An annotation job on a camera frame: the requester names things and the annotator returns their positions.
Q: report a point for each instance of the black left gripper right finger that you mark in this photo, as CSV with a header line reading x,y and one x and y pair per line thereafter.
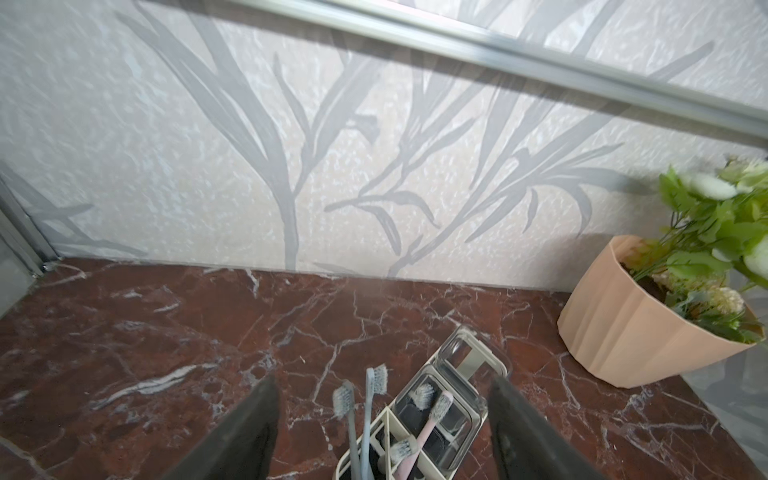
x,y
525,445

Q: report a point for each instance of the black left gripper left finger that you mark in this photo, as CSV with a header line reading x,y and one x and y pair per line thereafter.
x,y
242,445

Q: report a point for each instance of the pink toothbrush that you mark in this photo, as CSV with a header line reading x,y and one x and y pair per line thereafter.
x,y
437,413

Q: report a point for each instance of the dark grey toothbrush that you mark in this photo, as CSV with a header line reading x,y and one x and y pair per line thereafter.
x,y
343,400

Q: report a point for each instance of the black toothbrush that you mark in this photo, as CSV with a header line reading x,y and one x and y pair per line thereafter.
x,y
422,396

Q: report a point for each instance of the peach ribbed flower pot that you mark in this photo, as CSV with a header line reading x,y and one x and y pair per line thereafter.
x,y
623,335

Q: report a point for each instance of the green white artificial flowers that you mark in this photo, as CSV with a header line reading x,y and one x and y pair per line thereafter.
x,y
718,226

